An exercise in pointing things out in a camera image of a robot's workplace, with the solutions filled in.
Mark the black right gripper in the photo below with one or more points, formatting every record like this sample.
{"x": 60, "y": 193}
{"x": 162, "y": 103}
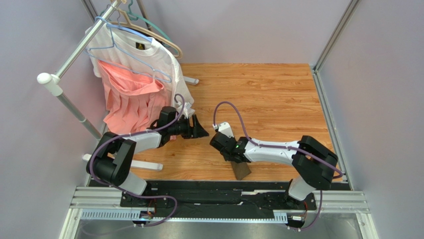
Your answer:
{"x": 229, "y": 155}

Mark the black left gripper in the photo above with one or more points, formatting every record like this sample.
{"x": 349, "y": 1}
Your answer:
{"x": 195, "y": 131}

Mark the olive brown cloth napkin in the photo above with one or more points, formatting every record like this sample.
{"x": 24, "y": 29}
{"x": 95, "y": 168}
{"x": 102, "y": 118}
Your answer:
{"x": 240, "y": 170}

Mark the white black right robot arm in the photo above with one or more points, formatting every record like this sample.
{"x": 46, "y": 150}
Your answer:
{"x": 315, "y": 164}

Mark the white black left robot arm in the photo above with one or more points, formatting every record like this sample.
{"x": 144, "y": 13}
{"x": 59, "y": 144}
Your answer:
{"x": 111, "y": 161}

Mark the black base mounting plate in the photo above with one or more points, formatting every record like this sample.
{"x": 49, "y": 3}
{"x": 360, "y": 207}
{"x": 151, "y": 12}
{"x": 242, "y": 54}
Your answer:
{"x": 220, "y": 199}

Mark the pink pleated skirt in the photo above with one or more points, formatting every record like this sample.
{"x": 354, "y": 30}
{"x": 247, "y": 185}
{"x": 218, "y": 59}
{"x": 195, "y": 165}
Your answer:
{"x": 133, "y": 101}

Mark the white t-shirt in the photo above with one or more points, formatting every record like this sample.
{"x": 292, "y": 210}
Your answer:
{"x": 178, "y": 91}

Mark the wooden clothes hanger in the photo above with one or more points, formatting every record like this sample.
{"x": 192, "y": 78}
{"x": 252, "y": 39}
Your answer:
{"x": 178, "y": 54}

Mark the teal clothes hanger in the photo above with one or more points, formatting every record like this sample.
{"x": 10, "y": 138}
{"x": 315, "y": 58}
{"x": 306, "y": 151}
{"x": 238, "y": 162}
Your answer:
{"x": 142, "y": 20}

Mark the white clothes rack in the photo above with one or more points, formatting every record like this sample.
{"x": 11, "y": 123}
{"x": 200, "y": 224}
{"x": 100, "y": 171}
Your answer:
{"x": 51, "y": 81}

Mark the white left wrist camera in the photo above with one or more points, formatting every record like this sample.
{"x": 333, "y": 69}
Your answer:
{"x": 188, "y": 111}

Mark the blue wire hanger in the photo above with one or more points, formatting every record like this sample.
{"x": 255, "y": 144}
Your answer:
{"x": 131, "y": 51}

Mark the aluminium frame rail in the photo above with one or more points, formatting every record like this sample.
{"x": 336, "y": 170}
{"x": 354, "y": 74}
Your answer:
{"x": 342, "y": 212}

